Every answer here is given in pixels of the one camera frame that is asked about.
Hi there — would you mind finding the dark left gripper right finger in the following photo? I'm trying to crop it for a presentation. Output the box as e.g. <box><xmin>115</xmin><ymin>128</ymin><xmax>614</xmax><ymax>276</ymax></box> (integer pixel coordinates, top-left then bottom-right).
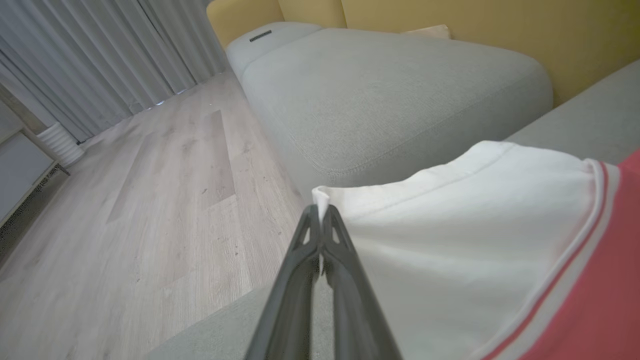
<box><xmin>320</xmin><ymin>205</ymin><xmax>404</xmax><ymax>360</ymax></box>

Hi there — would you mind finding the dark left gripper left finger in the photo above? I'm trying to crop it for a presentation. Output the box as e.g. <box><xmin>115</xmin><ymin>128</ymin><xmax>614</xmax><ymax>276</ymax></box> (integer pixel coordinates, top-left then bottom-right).
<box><xmin>244</xmin><ymin>203</ymin><xmax>322</xmax><ymax>360</ymax></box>

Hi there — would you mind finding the red jersey with white sleeves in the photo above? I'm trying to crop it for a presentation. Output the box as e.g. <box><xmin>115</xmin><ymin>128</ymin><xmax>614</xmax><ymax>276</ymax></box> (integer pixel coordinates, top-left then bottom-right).
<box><xmin>311</xmin><ymin>140</ymin><xmax>640</xmax><ymax>360</ymax></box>

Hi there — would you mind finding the large grey sofa ottoman cushion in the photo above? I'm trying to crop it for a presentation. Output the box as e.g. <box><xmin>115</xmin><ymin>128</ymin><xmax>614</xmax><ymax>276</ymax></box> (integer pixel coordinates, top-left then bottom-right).
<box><xmin>241</xmin><ymin>27</ymin><xmax>554</xmax><ymax>201</ymax></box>

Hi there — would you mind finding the white ribbed cylinder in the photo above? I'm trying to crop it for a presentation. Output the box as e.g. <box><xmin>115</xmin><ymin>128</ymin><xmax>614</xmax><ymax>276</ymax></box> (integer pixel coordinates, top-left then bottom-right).
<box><xmin>37</xmin><ymin>122</ymin><xmax>86</xmax><ymax>168</ymax></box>

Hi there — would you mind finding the grey pleated curtain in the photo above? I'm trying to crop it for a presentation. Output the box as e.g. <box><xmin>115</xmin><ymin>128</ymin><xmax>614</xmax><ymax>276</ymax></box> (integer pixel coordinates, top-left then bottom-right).
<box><xmin>139</xmin><ymin>0</ymin><xmax>231</xmax><ymax>95</ymax></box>

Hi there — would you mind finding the small beige pillow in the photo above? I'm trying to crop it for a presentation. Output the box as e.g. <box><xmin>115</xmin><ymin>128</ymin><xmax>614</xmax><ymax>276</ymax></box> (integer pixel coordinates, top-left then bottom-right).
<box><xmin>400</xmin><ymin>24</ymin><xmax>452</xmax><ymax>40</ymax></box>

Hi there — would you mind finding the white low cabinet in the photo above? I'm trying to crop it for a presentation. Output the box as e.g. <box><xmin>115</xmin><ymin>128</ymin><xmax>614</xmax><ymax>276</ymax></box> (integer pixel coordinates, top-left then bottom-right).
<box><xmin>0</xmin><ymin>127</ymin><xmax>71</xmax><ymax>228</ymax></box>

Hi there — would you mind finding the grey fabric sofa seat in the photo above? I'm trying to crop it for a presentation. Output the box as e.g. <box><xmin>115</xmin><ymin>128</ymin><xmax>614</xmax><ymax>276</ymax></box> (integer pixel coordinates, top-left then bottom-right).
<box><xmin>145</xmin><ymin>60</ymin><xmax>640</xmax><ymax>360</ymax></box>

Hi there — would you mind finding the grey sheer curtain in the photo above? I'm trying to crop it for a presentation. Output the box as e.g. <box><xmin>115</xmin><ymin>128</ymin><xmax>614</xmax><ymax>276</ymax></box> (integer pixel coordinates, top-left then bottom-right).
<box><xmin>0</xmin><ymin>0</ymin><xmax>176</xmax><ymax>143</ymax></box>

